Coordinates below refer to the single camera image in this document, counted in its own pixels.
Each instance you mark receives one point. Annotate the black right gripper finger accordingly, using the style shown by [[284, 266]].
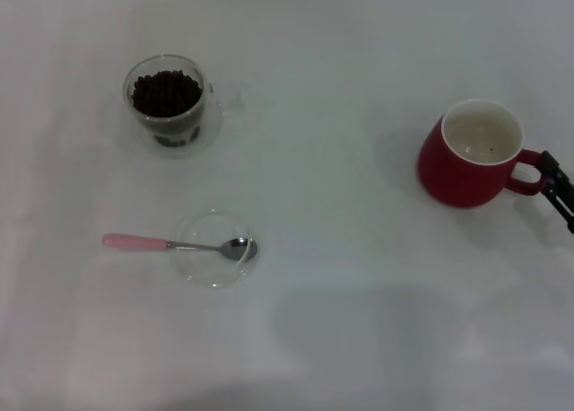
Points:
[[560, 207], [550, 162]]

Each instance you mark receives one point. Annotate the red ceramic mug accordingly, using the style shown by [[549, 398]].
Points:
[[453, 177]]

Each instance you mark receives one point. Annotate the clear double-wall glass cup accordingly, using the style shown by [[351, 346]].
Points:
[[136, 130]]

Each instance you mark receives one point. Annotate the coffee beans pile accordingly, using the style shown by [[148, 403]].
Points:
[[166, 92]]

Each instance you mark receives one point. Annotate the clear glass saucer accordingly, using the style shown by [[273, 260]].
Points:
[[211, 272]]

